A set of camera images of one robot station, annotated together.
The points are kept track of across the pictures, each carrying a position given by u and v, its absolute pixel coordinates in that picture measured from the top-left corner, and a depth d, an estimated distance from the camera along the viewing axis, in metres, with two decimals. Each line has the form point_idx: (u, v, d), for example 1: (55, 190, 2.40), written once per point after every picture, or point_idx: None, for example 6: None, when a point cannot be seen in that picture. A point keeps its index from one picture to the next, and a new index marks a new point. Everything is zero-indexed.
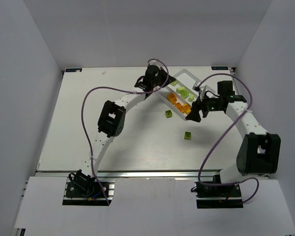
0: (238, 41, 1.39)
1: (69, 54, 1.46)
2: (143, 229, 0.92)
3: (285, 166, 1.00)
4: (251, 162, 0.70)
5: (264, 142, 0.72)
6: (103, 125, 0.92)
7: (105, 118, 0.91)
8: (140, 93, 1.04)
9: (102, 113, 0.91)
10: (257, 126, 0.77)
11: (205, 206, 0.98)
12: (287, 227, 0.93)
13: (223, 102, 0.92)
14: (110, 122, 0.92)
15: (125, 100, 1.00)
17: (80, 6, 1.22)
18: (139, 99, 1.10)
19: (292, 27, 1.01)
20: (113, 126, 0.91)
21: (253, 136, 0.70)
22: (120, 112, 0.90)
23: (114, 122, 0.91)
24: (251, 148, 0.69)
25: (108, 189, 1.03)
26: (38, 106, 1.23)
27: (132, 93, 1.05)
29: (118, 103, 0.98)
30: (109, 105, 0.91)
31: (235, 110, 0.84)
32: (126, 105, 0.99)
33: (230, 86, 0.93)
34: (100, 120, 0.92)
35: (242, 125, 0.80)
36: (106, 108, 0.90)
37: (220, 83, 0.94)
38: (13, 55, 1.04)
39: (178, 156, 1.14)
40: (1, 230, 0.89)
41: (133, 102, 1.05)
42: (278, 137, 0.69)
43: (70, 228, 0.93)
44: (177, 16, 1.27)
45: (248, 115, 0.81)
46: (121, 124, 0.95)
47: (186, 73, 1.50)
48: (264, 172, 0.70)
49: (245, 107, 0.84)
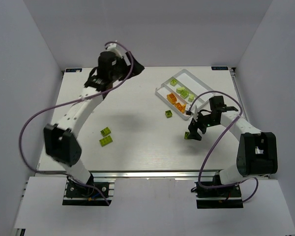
0: (237, 41, 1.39)
1: (69, 54, 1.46)
2: (143, 229, 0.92)
3: (285, 166, 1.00)
4: (251, 163, 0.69)
5: (260, 141, 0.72)
6: (53, 155, 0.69)
7: (52, 147, 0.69)
8: (93, 97, 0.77)
9: (45, 142, 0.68)
10: (251, 127, 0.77)
11: (205, 206, 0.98)
12: (287, 227, 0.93)
13: (217, 112, 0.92)
14: (60, 150, 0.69)
15: (73, 115, 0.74)
17: (80, 6, 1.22)
18: (95, 104, 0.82)
19: (292, 27, 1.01)
20: (65, 155, 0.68)
21: (249, 135, 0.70)
22: (66, 138, 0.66)
23: (64, 151, 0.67)
24: (249, 147, 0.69)
25: (108, 189, 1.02)
26: (38, 107, 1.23)
27: (82, 100, 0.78)
29: (62, 123, 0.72)
30: (49, 131, 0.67)
31: (228, 117, 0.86)
32: (74, 121, 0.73)
33: (221, 100, 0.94)
34: (48, 152, 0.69)
35: (237, 129, 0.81)
36: (48, 135, 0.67)
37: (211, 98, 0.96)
38: (13, 55, 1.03)
39: (178, 156, 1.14)
40: (2, 230, 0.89)
41: (86, 113, 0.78)
42: (273, 134, 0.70)
43: (69, 228, 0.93)
44: (177, 16, 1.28)
45: (242, 120, 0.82)
46: (76, 148, 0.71)
47: (186, 73, 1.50)
48: (264, 172, 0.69)
49: (237, 114, 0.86)
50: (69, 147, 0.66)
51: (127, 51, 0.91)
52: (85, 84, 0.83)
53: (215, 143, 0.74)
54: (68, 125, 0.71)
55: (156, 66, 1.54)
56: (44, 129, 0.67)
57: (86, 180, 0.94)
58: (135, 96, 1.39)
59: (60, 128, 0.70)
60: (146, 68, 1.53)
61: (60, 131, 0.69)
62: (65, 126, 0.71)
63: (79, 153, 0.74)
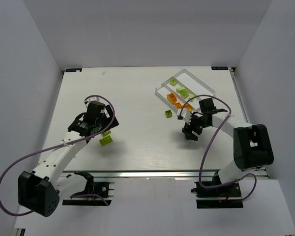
0: (237, 40, 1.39)
1: (69, 54, 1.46)
2: (143, 229, 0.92)
3: (286, 166, 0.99)
4: (248, 155, 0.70)
5: (252, 134, 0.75)
6: (27, 205, 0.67)
7: (27, 196, 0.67)
8: (74, 142, 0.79)
9: (19, 191, 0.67)
10: (243, 123, 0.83)
11: (205, 206, 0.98)
12: (287, 227, 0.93)
13: (208, 116, 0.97)
14: (35, 199, 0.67)
15: (51, 162, 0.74)
17: (79, 6, 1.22)
18: (76, 149, 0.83)
19: (292, 27, 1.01)
20: (41, 205, 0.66)
21: (241, 128, 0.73)
22: (42, 187, 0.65)
23: (39, 200, 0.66)
24: (243, 140, 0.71)
25: (108, 189, 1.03)
26: (38, 106, 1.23)
27: (64, 146, 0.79)
29: (40, 172, 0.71)
30: (25, 179, 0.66)
31: (219, 117, 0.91)
32: (53, 168, 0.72)
33: (211, 103, 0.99)
34: (21, 199, 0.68)
35: (229, 126, 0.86)
36: (23, 184, 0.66)
37: (201, 102, 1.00)
38: (12, 54, 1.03)
39: (178, 156, 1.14)
40: (2, 229, 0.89)
41: (66, 159, 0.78)
42: (264, 126, 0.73)
43: (69, 228, 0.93)
44: (177, 16, 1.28)
45: (233, 118, 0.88)
46: (53, 198, 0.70)
47: (186, 73, 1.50)
48: (262, 162, 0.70)
49: (227, 113, 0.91)
50: (44, 197, 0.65)
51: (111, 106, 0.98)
52: (69, 128, 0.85)
53: (208, 147, 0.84)
54: (45, 173, 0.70)
55: (156, 66, 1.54)
56: (20, 177, 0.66)
57: (84, 186, 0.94)
58: (135, 96, 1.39)
59: (37, 176, 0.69)
60: (146, 68, 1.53)
61: (38, 179, 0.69)
62: (42, 176, 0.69)
63: (56, 201, 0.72)
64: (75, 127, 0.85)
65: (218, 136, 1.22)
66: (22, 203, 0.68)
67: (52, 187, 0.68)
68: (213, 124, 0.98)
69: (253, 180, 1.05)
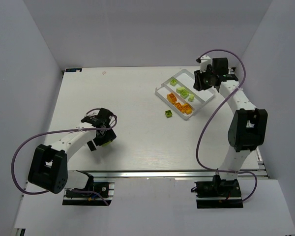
0: (237, 41, 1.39)
1: (69, 54, 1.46)
2: (143, 229, 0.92)
3: (286, 166, 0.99)
4: (241, 136, 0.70)
5: (252, 117, 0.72)
6: (37, 179, 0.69)
7: (39, 170, 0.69)
8: (88, 129, 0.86)
9: (33, 163, 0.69)
10: (247, 103, 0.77)
11: (205, 206, 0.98)
12: (287, 227, 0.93)
13: (217, 79, 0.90)
14: (46, 173, 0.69)
15: (67, 140, 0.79)
17: (79, 6, 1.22)
18: (88, 137, 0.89)
19: (292, 28, 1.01)
20: (51, 179, 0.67)
21: (242, 111, 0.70)
22: (57, 159, 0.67)
23: (50, 174, 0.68)
24: (241, 123, 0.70)
25: (108, 189, 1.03)
26: (38, 106, 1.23)
27: (77, 131, 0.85)
29: (56, 146, 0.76)
30: (42, 151, 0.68)
31: (227, 88, 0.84)
32: (68, 146, 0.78)
33: (225, 64, 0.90)
34: (33, 172, 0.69)
35: (233, 103, 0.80)
36: (39, 156, 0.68)
37: (215, 60, 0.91)
38: (12, 55, 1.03)
39: (178, 156, 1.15)
40: (2, 229, 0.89)
41: (78, 142, 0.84)
42: (265, 112, 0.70)
43: (69, 227, 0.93)
44: (177, 17, 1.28)
45: (240, 94, 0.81)
46: (63, 175, 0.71)
47: (186, 73, 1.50)
48: (252, 144, 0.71)
49: (236, 85, 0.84)
50: (58, 168, 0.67)
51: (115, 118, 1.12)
52: (83, 121, 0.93)
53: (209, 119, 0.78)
54: (61, 148, 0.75)
55: (156, 66, 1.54)
56: (37, 149, 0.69)
57: (84, 185, 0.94)
58: (135, 96, 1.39)
59: (52, 151, 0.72)
60: (146, 69, 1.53)
61: (51, 154, 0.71)
62: (58, 149, 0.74)
63: (65, 181, 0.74)
64: (89, 119, 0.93)
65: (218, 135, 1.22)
66: (32, 177, 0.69)
67: (65, 162, 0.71)
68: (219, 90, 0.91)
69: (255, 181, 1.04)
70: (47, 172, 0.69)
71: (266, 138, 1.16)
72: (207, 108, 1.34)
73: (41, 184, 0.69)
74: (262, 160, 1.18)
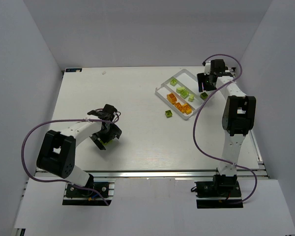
0: (237, 40, 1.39)
1: (69, 54, 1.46)
2: (143, 229, 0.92)
3: (286, 166, 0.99)
4: (232, 120, 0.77)
5: (244, 103, 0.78)
6: (45, 163, 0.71)
7: (47, 155, 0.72)
8: (95, 120, 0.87)
9: (42, 148, 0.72)
10: (239, 92, 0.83)
11: (205, 206, 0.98)
12: (287, 227, 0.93)
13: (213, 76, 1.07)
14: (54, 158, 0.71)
15: (75, 128, 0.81)
17: (79, 6, 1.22)
18: (94, 128, 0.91)
19: (292, 28, 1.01)
20: (59, 164, 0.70)
21: (234, 97, 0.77)
22: (67, 144, 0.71)
23: (59, 159, 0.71)
24: (232, 108, 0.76)
25: (108, 189, 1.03)
26: (38, 106, 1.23)
27: (85, 120, 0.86)
29: (65, 132, 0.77)
30: (51, 136, 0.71)
31: (222, 82, 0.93)
32: (76, 133, 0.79)
33: (221, 64, 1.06)
34: (41, 156, 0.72)
35: (227, 92, 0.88)
36: (48, 141, 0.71)
37: (213, 61, 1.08)
38: (12, 55, 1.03)
39: (178, 156, 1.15)
40: (2, 229, 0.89)
41: (85, 132, 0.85)
42: (254, 98, 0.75)
43: (69, 227, 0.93)
44: (177, 17, 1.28)
45: (233, 85, 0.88)
46: (70, 161, 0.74)
47: (186, 73, 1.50)
48: (243, 127, 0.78)
49: (230, 79, 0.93)
50: (66, 152, 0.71)
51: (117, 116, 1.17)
52: (88, 112, 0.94)
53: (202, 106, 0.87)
54: (71, 133, 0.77)
55: (155, 66, 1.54)
56: (46, 134, 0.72)
57: (85, 184, 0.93)
58: (135, 96, 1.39)
59: (62, 135, 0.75)
60: (146, 68, 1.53)
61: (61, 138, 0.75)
62: (68, 134, 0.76)
63: (71, 166, 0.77)
64: (95, 112, 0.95)
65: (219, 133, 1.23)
66: (41, 162, 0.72)
67: (73, 147, 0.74)
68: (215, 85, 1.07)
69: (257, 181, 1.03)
70: (55, 157, 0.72)
71: (266, 138, 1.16)
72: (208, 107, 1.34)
73: (48, 167, 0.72)
74: (262, 160, 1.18)
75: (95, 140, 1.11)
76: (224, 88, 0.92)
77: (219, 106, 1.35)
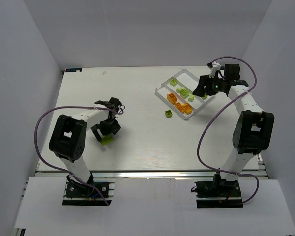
0: (237, 40, 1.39)
1: (69, 54, 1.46)
2: (144, 229, 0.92)
3: (286, 166, 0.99)
4: (245, 137, 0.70)
5: (259, 120, 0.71)
6: (56, 146, 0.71)
7: (59, 137, 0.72)
8: (103, 109, 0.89)
9: (54, 131, 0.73)
10: (254, 106, 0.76)
11: (205, 206, 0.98)
12: (287, 227, 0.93)
13: (226, 84, 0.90)
14: (65, 140, 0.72)
15: (85, 113, 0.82)
17: (79, 6, 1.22)
18: (102, 115, 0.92)
19: (292, 28, 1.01)
20: (70, 146, 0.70)
21: (248, 112, 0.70)
22: (78, 127, 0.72)
23: (71, 141, 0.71)
24: (247, 124, 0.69)
25: (108, 189, 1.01)
26: (38, 106, 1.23)
27: (94, 109, 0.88)
29: (75, 116, 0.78)
30: (63, 119, 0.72)
31: (236, 92, 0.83)
32: (86, 119, 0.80)
33: (237, 70, 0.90)
34: (53, 138, 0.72)
35: (241, 105, 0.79)
36: (61, 124, 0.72)
37: (227, 66, 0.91)
38: (12, 55, 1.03)
39: (178, 156, 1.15)
40: (2, 229, 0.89)
41: (95, 118, 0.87)
42: (272, 115, 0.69)
43: (69, 228, 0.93)
44: (177, 17, 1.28)
45: (248, 97, 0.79)
46: (80, 143, 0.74)
47: (186, 73, 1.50)
48: (256, 147, 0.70)
49: (246, 90, 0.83)
50: (78, 134, 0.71)
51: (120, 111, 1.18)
52: (96, 102, 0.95)
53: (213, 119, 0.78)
54: (81, 118, 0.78)
55: (155, 66, 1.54)
56: (59, 117, 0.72)
57: (86, 180, 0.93)
58: (135, 96, 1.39)
59: (73, 119, 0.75)
60: (146, 68, 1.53)
61: (73, 122, 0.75)
62: (78, 118, 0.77)
63: (81, 150, 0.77)
64: (102, 102, 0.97)
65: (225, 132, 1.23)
66: (52, 144, 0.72)
67: (84, 131, 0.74)
68: (228, 95, 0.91)
69: (258, 182, 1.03)
70: (66, 140, 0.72)
71: None
72: (211, 106, 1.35)
73: (60, 150, 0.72)
74: (262, 160, 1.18)
75: (95, 131, 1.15)
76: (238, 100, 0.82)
77: (222, 105, 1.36)
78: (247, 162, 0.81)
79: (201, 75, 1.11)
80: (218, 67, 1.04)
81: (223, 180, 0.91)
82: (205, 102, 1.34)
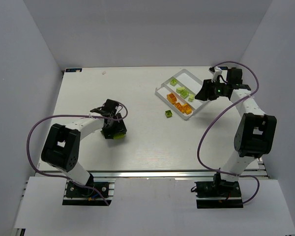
0: (237, 41, 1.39)
1: (69, 54, 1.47)
2: (144, 229, 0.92)
3: (286, 166, 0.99)
4: (246, 140, 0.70)
5: (261, 123, 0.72)
6: (49, 157, 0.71)
7: (52, 148, 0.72)
8: (98, 117, 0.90)
9: (46, 141, 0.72)
10: (256, 109, 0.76)
11: (205, 206, 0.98)
12: (287, 227, 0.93)
13: (229, 89, 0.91)
14: (58, 151, 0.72)
15: (79, 122, 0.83)
17: (79, 6, 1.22)
18: (96, 125, 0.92)
19: (292, 28, 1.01)
20: (64, 157, 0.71)
21: (250, 115, 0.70)
22: (72, 136, 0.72)
23: (64, 152, 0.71)
24: (248, 127, 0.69)
25: (108, 189, 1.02)
26: (38, 106, 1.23)
27: (88, 117, 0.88)
29: (70, 126, 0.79)
30: (57, 129, 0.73)
31: (238, 95, 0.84)
32: (79, 128, 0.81)
33: (239, 74, 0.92)
34: (45, 149, 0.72)
35: (242, 108, 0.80)
36: (53, 133, 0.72)
37: (229, 70, 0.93)
38: (12, 55, 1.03)
39: (178, 156, 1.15)
40: (2, 228, 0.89)
41: (89, 127, 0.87)
42: (274, 118, 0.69)
43: (69, 228, 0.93)
44: (177, 17, 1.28)
45: (250, 101, 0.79)
46: (74, 153, 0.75)
47: (186, 73, 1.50)
48: (258, 150, 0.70)
49: (248, 93, 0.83)
50: (72, 144, 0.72)
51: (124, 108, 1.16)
52: (92, 110, 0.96)
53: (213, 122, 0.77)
54: (75, 127, 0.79)
55: (155, 66, 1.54)
56: (52, 127, 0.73)
57: (86, 181, 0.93)
58: (135, 96, 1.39)
59: (67, 129, 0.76)
60: (146, 68, 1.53)
61: (66, 132, 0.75)
62: (73, 128, 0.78)
63: (75, 160, 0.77)
64: (97, 110, 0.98)
65: (225, 132, 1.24)
66: (44, 155, 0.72)
67: (77, 140, 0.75)
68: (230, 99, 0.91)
69: (257, 182, 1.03)
70: (60, 150, 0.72)
71: None
72: (211, 106, 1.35)
73: (52, 161, 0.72)
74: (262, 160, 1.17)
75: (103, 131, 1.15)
76: (240, 103, 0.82)
77: (222, 105, 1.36)
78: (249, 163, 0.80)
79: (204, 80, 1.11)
80: (220, 72, 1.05)
81: (223, 180, 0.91)
82: (205, 102, 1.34)
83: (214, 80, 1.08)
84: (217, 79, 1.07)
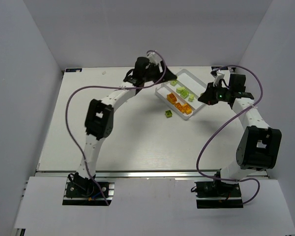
0: (237, 41, 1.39)
1: (69, 54, 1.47)
2: (144, 229, 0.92)
3: (286, 166, 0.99)
4: (250, 154, 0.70)
5: (265, 137, 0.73)
6: (91, 126, 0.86)
7: (92, 119, 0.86)
8: (130, 88, 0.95)
9: (88, 113, 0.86)
10: (260, 121, 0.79)
11: (205, 206, 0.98)
12: (286, 227, 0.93)
13: (231, 96, 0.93)
14: (97, 123, 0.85)
15: (113, 96, 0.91)
17: (79, 6, 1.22)
18: (128, 96, 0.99)
19: (292, 28, 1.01)
20: (101, 128, 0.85)
21: (254, 128, 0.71)
22: (106, 112, 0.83)
23: (102, 124, 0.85)
24: (252, 140, 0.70)
25: (108, 189, 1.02)
26: (38, 106, 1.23)
27: (121, 89, 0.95)
29: (104, 100, 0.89)
30: (95, 104, 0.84)
31: (241, 104, 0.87)
32: (113, 103, 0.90)
33: (242, 81, 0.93)
34: (87, 121, 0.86)
35: (246, 119, 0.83)
36: (92, 107, 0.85)
37: (232, 75, 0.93)
38: (12, 55, 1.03)
39: (178, 156, 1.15)
40: (2, 229, 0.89)
41: (122, 99, 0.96)
42: (279, 132, 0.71)
43: (70, 228, 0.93)
44: (177, 17, 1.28)
45: (253, 111, 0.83)
46: (109, 124, 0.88)
47: (186, 73, 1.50)
48: (262, 164, 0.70)
49: (251, 103, 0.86)
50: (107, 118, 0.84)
51: (162, 60, 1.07)
52: (124, 79, 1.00)
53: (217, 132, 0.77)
54: (109, 102, 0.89)
55: None
56: (91, 102, 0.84)
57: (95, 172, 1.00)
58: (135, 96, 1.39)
59: (102, 104, 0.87)
60: None
61: (102, 106, 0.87)
62: (107, 102, 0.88)
63: (111, 128, 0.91)
64: (129, 79, 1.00)
65: (226, 132, 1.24)
66: (87, 124, 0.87)
67: (112, 114, 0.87)
68: (232, 107, 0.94)
69: (257, 184, 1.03)
70: (98, 121, 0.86)
71: None
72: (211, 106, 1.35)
73: (93, 130, 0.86)
74: None
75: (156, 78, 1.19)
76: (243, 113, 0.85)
77: (223, 105, 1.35)
78: (250, 172, 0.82)
79: (209, 83, 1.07)
80: (222, 75, 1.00)
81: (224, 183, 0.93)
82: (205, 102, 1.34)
83: (216, 84, 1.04)
84: (219, 83, 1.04)
